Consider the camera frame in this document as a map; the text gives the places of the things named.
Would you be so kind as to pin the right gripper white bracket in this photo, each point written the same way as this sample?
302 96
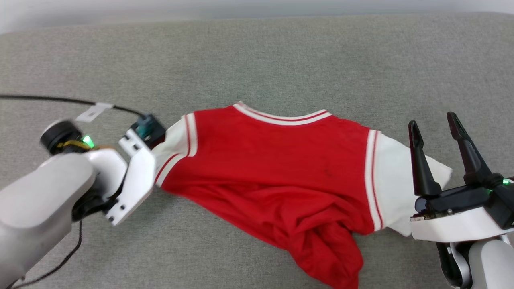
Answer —
461 224

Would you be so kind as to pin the grey fabric sofa cushion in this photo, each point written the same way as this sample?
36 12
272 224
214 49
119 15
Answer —
257 60

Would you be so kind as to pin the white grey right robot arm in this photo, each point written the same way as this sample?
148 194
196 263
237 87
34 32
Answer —
490 265

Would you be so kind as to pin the red white jersey shirt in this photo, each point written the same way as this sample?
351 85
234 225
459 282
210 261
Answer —
281 168

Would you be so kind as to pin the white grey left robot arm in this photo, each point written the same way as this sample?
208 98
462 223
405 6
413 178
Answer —
40 200

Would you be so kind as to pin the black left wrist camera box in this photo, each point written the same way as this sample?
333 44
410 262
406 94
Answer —
157 134

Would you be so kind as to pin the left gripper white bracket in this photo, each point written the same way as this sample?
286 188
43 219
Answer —
138 180

